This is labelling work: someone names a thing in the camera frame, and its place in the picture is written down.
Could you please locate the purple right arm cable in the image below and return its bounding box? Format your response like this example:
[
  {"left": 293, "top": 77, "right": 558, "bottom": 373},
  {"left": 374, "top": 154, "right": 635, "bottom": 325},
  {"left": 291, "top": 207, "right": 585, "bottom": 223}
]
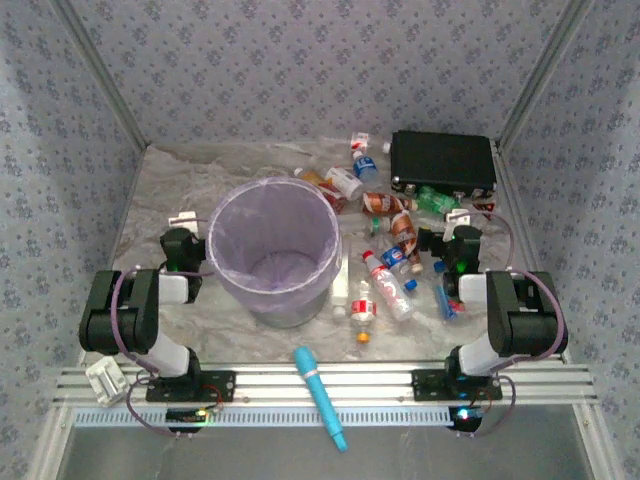
[{"left": 467, "top": 212, "right": 566, "bottom": 437}]

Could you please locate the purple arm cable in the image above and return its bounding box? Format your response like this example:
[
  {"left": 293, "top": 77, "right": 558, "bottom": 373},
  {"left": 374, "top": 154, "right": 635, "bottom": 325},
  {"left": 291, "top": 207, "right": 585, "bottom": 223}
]
[
  {"left": 467, "top": 212, "right": 566, "bottom": 437},
  {"left": 110, "top": 215, "right": 216, "bottom": 439}
]

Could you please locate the aluminium frame post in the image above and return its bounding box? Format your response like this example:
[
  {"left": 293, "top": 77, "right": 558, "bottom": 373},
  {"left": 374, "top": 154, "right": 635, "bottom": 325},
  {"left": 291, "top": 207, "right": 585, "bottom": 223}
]
[
  {"left": 499, "top": 0, "right": 596, "bottom": 146},
  {"left": 49, "top": 0, "right": 151, "bottom": 149}
]

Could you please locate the green plastic bottle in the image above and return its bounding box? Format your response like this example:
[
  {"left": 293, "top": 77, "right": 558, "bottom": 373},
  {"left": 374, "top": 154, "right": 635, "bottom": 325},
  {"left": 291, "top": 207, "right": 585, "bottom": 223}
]
[{"left": 416, "top": 184, "right": 462, "bottom": 214}]

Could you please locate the crushed clear bottle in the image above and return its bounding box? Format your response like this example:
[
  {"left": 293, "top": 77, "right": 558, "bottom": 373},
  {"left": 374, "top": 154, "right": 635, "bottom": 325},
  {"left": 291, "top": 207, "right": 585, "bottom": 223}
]
[{"left": 413, "top": 214, "right": 451, "bottom": 234}]

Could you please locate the white plastic block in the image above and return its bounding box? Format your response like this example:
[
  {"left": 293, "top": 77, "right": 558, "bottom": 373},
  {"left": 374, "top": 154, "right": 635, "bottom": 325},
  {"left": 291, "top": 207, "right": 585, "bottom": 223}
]
[{"left": 84, "top": 355, "right": 130, "bottom": 405}]

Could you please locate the orange bottle white cap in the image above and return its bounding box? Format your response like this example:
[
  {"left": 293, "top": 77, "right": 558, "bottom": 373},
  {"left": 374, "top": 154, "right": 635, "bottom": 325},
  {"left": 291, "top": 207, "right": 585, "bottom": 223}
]
[{"left": 293, "top": 166, "right": 327, "bottom": 187}]

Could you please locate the orange-capped bottle red label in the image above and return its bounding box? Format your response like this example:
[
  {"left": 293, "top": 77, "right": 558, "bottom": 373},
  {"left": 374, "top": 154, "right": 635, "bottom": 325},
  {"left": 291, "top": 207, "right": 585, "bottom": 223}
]
[{"left": 348, "top": 279, "right": 378, "bottom": 345}]

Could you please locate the teal plastic pen tool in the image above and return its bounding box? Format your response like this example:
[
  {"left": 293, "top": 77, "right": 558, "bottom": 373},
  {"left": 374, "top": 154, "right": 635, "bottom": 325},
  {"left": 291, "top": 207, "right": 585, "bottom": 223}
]
[{"left": 292, "top": 345, "right": 349, "bottom": 454}]

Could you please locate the white-capped bottle red white label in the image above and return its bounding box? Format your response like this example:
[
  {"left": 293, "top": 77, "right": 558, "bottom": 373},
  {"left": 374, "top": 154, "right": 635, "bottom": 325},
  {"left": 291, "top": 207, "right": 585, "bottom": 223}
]
[{"left": 348, "top": 130, "right": 392, "bottom": 154}]

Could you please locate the clear bottle blue white label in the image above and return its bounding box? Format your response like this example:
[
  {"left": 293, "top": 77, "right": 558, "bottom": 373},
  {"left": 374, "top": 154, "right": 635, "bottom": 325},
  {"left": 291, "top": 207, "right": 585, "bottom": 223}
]
[{"left": 351, "top": 151, "right": 382, "bottom": 185}]

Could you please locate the black hard case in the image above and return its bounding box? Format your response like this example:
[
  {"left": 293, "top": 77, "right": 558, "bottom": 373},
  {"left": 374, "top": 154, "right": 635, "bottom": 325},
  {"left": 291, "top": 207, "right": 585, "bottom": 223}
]
[{"left": 389, "top": 130, "right": 499, "bottom": 201}]

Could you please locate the small blue bottle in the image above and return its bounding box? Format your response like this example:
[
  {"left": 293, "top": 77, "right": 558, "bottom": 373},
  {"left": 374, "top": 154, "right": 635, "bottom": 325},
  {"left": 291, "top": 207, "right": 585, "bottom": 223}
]
[{"left": 433, "top": 283, "right": 460, "bottom": 321}]

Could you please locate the small circuit board with LED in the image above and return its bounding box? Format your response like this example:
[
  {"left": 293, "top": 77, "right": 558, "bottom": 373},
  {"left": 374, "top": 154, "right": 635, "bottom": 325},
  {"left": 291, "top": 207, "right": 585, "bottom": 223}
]
[
  {"left": 166, "top": 407, "right": 224, "bottom": 426},
  {"left": 447, "top": 405, "right": 484, "bottom": 431}
]

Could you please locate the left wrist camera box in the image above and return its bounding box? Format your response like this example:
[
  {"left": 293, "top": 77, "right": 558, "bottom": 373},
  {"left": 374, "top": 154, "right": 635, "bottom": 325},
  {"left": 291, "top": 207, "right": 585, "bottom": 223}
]
[{"left": 168, "top": 211, "right": 200, "bottom": 232}]

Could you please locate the grey slotted cable tray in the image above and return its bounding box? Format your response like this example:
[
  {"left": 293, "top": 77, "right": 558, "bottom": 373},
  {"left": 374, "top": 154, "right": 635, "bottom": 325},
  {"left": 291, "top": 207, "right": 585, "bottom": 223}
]
[{"left": 72, "top": 405, "right": 456, "bottom": 429}]

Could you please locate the tall red-capped clear bottle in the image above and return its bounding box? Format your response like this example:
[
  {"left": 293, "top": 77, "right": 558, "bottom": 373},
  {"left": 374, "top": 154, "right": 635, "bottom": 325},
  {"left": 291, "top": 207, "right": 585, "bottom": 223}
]
[{"left": 361, "top": 249, "right": 417, "bottom": 322}]

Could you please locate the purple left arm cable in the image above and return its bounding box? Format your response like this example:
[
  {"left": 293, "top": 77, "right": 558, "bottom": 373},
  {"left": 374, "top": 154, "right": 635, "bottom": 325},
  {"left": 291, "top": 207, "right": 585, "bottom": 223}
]
[{"left": 110, "top": 215, "right": 216, "bottom": 439}]

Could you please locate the clear bottle green cap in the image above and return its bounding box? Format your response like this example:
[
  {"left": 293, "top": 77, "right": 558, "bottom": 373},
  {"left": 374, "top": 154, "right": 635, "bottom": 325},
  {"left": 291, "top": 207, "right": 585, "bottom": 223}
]
[{"left": 349, "top": 214, "right": 392, "bottom": 237}]

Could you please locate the crushed bottle red label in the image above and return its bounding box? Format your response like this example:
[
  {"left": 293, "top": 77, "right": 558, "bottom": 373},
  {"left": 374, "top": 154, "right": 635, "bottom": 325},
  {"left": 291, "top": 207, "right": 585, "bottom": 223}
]
[{"left": 322, "top": 180, "right": 347, "bottom": 215}]

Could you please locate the aluminium mounting rail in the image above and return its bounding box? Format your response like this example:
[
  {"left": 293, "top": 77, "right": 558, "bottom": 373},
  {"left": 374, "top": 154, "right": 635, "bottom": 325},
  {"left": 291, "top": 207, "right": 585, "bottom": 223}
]
[{"left": 52, "top": 362, "right": 599, "bottom": 406}]

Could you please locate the clear bottle blue Pepsi label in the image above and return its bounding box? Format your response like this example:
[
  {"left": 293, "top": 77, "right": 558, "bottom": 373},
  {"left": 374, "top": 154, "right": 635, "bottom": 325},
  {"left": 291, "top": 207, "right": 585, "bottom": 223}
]
[{"left": 379, "top": 244, "right": 419, "bottom": 292}]

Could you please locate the slim clear bottle white cap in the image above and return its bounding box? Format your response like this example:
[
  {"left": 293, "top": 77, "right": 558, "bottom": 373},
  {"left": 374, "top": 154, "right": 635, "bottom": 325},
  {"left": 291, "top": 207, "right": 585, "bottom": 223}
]
[{"left": 329, "top": 238, "right": 352, "bottom": 319}]

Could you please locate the grey round bin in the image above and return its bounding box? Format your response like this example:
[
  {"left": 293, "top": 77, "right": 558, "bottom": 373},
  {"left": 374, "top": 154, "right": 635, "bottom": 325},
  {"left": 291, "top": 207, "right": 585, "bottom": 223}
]
[{"left": 249, "top": 279, "right": 329, "bottom": 329}]

